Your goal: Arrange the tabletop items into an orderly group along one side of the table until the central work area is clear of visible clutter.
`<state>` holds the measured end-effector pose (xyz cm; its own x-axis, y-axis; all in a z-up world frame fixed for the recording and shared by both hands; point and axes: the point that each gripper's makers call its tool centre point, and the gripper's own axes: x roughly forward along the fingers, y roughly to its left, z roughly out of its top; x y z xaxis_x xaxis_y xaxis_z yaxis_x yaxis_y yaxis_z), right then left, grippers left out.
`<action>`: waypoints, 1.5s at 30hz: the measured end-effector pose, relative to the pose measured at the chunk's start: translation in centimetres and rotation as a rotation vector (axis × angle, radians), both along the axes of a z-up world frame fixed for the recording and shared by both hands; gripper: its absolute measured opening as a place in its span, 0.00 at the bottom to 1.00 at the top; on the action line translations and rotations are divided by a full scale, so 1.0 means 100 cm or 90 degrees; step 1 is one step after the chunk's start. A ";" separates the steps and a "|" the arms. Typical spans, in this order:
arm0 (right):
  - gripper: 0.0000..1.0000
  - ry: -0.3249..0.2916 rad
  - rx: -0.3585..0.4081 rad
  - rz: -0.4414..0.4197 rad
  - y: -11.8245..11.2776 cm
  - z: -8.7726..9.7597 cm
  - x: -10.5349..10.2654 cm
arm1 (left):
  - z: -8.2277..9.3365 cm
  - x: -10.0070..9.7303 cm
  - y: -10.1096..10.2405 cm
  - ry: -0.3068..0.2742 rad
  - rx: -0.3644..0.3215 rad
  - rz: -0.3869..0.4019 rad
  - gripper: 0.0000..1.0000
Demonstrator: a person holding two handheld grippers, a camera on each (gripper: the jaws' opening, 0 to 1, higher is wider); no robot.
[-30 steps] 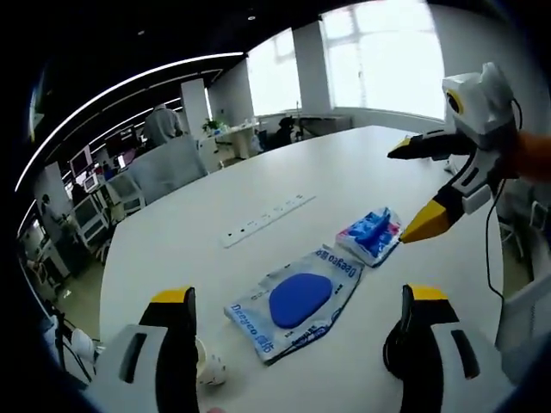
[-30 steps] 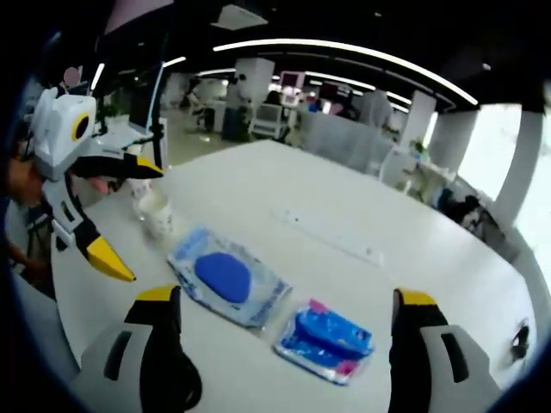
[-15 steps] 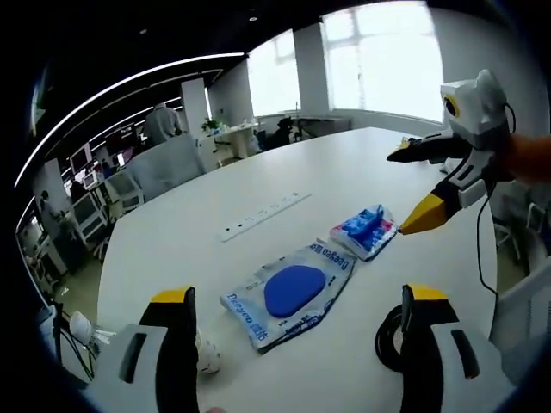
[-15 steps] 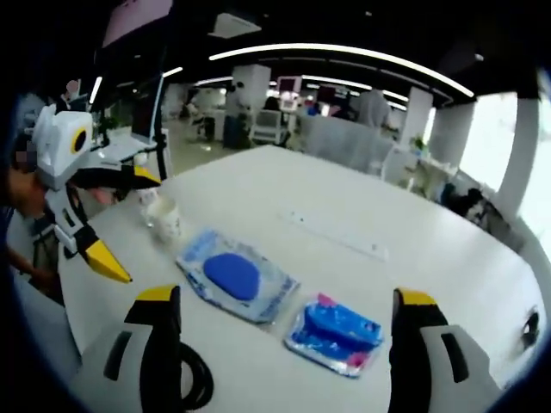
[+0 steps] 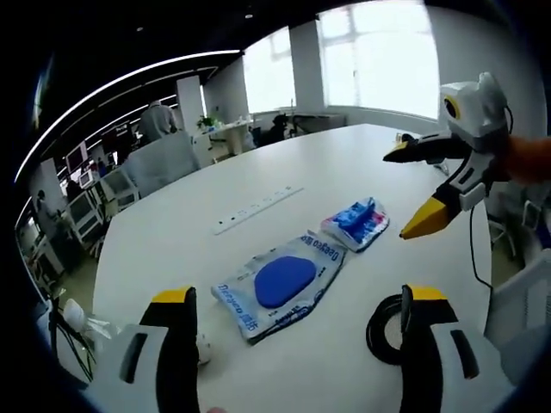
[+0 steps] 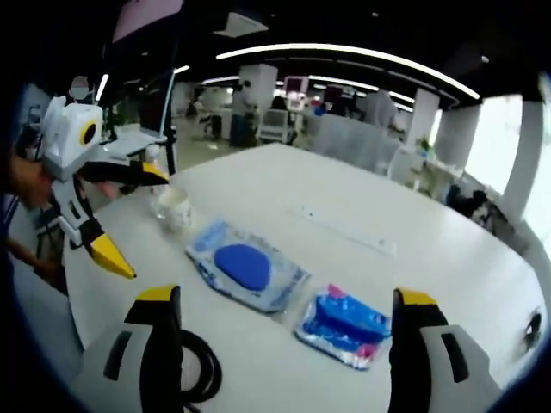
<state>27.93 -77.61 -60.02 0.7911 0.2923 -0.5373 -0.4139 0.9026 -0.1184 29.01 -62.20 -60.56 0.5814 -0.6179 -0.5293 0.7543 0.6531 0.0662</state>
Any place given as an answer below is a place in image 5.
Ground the grey packet with blue pad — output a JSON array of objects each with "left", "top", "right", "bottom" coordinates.
[{"left": 210, "top": 230, "right": 348, "bottom": 345}]

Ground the clear plastic bottle red label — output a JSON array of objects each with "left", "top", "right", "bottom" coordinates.
[{"left": 63, "top": 299, "right": 124, "bottom": 349}]

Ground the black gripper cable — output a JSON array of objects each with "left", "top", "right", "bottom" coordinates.
[{"left": 467, "top": 201, "right": 494, "bottom": 290}]

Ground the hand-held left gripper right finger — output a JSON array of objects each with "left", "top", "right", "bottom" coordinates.
[{"left": 398, "top": 282, "right": 517, "bottom": 413}]

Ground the black office chair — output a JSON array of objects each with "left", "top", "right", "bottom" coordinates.
[{"left": 269, "top": 114, "right": 289, "bottom": 137}]

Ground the white table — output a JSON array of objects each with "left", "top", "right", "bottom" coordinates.
[{"left": 88, "top": 123, "right": 494, "bottom": 413}]

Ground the black tripod stand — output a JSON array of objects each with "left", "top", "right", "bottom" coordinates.
[{"left": 46, "top": 296, "right": 96, "bottom": 384}]

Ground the person's right hand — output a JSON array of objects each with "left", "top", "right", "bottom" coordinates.
[{"left": 486, "top": 135, "right": 551, "bottom": 184}]

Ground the long ceiling light strip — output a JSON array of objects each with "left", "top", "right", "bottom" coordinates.
[{"left": 16, "top": 49, "right": 245, "bottom": 173}]

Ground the blue tissue packet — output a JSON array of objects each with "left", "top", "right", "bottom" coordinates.
[{"left": 320, "top": 196, "right": 391, "bottom": 254}]

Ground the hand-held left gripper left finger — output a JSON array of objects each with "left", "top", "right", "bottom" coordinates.
[{"left": 85, "top": 286, "right": 200, "bottom": 413}]

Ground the white equipment cart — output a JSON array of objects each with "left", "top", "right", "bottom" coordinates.
[{"left": 66, "top": 188, "right": 107, "bottom": 242}]

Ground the white side desk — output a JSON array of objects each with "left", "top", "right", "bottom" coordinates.
[{"left": 208, "top": 120, "right": 255, "bottom": 154}]

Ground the white table power strip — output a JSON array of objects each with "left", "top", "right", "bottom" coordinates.
[{"left": 213, "top": 187, "right": 306, "bottom": 237}]

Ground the white office chair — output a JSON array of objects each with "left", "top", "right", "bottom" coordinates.
[{"left": 127, "top": 131, "right": 201, "bottom": 186}]

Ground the large bright window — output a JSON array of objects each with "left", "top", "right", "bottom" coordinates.
[
  {"left": 318, "top": 0, "right": 440, "bottom": 120},
  {"left": 243, "top": 25, "right": 297, "bottom": 114}
]

